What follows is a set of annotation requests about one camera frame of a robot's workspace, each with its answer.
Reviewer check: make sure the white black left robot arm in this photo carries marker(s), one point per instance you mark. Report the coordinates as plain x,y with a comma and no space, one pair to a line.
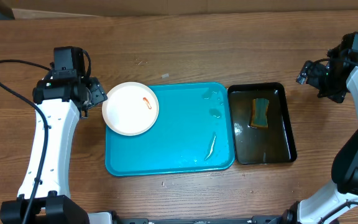
44,196

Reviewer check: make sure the pink plate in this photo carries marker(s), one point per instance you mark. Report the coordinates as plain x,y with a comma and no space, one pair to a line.
131,109

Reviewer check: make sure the brown cardboard panel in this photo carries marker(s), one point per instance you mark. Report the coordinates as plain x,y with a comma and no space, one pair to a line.
174,7

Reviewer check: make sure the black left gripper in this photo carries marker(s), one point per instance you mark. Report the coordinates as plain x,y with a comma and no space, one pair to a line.
97,90

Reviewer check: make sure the yellow green sponge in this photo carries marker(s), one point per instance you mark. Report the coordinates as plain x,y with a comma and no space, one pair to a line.
258,118

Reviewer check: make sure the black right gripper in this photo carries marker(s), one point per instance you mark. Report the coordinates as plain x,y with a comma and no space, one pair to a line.
317,73

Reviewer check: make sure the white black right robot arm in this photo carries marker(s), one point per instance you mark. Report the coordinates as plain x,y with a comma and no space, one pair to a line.
340,194

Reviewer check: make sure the teal plastic tray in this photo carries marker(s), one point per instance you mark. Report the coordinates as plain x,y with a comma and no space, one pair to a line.
193,133

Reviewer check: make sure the black water tray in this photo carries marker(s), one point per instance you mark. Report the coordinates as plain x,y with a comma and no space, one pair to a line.
271,145

